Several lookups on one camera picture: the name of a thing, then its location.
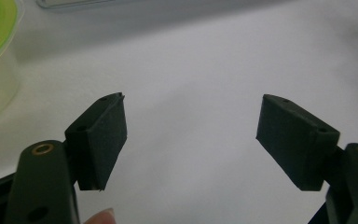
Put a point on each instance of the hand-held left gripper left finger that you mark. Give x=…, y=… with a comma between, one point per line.
x=98, y=146

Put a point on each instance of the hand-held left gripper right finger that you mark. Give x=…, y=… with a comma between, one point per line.
x=295, y=140

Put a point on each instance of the clear plastic tray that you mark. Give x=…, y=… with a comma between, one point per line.
x=74, y=3

